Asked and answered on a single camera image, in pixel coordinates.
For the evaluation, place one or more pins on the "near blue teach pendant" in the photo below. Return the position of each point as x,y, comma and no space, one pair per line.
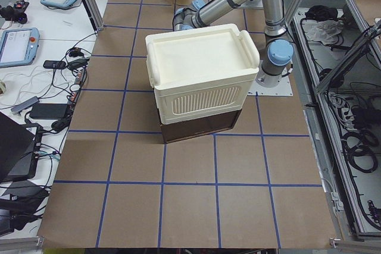
19,47

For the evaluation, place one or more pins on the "black laptop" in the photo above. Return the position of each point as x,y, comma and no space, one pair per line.
20,144

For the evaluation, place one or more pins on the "large black power brick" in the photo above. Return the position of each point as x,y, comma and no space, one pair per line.
43,111

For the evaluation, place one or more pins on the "dark brown wooden box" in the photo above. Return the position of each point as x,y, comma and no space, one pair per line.
190,129

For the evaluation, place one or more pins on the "cream plastic drawer cabinet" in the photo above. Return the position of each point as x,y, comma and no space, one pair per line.
201,72

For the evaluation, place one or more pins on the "white crumpled cloth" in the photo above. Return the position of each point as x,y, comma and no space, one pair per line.
327,32

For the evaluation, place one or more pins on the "black phone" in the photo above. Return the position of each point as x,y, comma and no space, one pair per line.
54,65

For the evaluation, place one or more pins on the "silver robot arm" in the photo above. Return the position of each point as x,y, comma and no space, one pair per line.
277,51

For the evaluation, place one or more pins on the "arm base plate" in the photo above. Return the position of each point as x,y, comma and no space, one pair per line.
283,87

